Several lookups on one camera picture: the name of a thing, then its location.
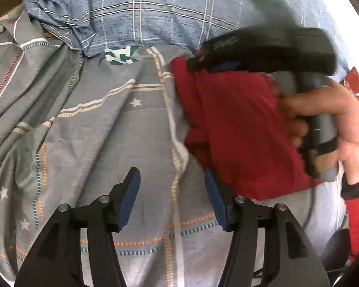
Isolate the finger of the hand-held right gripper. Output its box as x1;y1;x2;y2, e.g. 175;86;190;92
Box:
186;54;243;73

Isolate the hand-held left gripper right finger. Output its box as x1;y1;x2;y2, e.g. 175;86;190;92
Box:
204;167;331;287

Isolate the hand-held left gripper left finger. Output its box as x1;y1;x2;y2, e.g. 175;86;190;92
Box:
14;167;142;287

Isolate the dark red shirt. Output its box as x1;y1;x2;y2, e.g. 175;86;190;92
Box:
170;55;326;201

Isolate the person's right hand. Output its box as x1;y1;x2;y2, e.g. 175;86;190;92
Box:
275;79;359;186

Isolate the grey star printed bed sheet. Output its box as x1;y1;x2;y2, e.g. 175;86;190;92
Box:
0;0;350;287

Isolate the blue plaid pillow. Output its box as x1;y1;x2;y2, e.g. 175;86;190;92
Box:
22;0;352;80

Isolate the black object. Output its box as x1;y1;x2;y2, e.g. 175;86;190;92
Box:
320;229;352;274

